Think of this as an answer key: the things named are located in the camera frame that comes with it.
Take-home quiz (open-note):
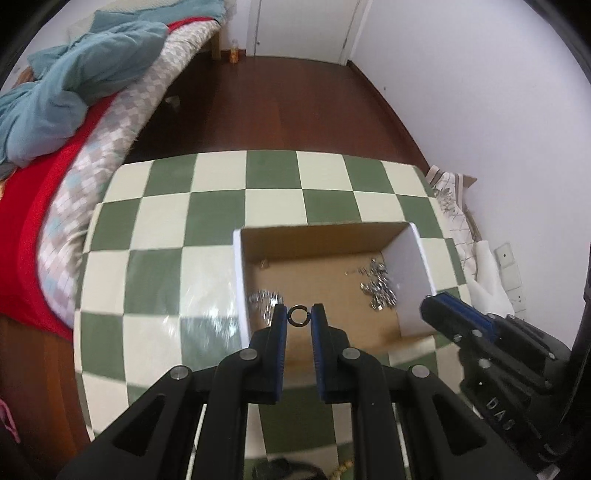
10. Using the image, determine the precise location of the white cardboard box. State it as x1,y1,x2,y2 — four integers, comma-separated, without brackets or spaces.
232,221,440,357

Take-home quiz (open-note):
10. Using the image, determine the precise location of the patterned cloth bag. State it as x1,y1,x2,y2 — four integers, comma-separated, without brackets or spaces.
424,167,481,282

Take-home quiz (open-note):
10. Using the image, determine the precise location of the black wristband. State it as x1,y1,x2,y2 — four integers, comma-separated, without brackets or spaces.
251,456,325,480

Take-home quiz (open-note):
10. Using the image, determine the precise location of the white door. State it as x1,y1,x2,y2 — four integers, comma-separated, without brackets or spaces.
246,0,373,66

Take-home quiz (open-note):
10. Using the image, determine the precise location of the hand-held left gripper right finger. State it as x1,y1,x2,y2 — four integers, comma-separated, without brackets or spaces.
310,303,539,480

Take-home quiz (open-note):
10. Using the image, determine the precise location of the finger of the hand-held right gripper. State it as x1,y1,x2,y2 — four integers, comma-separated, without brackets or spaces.
419,296,491,348
435,291,498,332

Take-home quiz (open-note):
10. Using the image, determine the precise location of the white plastic bag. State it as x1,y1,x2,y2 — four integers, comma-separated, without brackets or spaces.
470,239,516,320

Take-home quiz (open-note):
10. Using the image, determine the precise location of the blue duvet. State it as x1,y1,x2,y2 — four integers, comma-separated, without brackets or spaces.
0,0,170,168

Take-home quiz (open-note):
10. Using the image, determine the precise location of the bed with red blanket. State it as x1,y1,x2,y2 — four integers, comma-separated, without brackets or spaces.
0,22,185,343

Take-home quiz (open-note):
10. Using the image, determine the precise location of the green white checkered tablecloth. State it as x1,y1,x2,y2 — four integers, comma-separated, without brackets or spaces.
73,150,475,480

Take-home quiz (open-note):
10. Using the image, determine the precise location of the grey checkered bed sheet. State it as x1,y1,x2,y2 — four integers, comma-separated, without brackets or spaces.
36,20,219,325

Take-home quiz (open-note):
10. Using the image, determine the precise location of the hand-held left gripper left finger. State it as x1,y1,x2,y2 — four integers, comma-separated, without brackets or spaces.
58,304,289,480

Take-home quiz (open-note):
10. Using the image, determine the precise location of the white wall socket strip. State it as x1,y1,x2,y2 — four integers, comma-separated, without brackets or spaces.
493,244,527,319

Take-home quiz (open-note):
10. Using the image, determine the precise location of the thick silver chain bracelet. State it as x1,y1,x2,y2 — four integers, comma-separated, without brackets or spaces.
359,258,399,313

